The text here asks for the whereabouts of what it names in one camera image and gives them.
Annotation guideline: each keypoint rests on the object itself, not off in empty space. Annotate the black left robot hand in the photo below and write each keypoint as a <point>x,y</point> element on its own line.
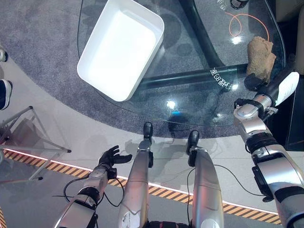
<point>108,158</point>

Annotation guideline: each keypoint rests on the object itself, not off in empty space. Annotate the black right robot hand white plate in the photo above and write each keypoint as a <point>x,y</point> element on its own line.
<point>286,86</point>

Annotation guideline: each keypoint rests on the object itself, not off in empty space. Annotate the brown cloth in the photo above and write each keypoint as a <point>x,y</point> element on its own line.
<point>259,57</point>

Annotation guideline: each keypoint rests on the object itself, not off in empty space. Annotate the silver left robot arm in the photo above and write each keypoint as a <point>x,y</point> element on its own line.
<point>80,202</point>

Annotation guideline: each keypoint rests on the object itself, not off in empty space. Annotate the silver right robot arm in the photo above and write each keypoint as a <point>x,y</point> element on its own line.
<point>268,156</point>

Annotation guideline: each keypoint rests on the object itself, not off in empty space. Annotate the white rectangular plastic basket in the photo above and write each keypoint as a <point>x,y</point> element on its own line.
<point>118,50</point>

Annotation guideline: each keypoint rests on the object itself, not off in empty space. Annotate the black cabinet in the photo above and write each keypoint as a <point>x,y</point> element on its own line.
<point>295,118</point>

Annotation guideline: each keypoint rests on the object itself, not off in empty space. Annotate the silver left robot leg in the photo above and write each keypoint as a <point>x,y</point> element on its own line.
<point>136,185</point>

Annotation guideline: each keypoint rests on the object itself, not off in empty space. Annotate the silver robot leg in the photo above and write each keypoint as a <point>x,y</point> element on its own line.
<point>136,185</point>
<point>205,185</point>

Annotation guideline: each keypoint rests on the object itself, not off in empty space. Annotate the dark left robot foot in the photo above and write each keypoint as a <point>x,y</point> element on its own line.
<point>148,130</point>

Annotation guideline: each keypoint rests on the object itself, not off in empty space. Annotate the dark robot foot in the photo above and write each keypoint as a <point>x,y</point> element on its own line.
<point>148,130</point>
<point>193,139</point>

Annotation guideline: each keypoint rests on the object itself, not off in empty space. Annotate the silver metal stand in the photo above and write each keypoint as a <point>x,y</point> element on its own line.
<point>28,142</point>

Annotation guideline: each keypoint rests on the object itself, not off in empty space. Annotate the dark right robot foot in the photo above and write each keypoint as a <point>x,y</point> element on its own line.
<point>193,139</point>

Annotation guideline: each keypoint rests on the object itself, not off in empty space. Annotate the black red robot torso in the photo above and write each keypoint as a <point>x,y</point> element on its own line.
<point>169,224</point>

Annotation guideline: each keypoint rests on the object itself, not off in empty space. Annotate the dark and white object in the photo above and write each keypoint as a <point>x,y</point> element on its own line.
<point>238,3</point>

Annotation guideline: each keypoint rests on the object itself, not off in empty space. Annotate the silver right robot leg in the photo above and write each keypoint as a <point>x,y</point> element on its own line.
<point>205,185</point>

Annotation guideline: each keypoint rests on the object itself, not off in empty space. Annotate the person's shoe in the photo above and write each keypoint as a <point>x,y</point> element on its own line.
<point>4,95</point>
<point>2,55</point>

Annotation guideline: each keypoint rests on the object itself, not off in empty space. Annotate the grey round rug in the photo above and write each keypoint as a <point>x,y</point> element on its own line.
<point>42,47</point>

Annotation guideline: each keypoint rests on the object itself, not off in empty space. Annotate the black tubular table frame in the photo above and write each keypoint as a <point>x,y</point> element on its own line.
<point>202,35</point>

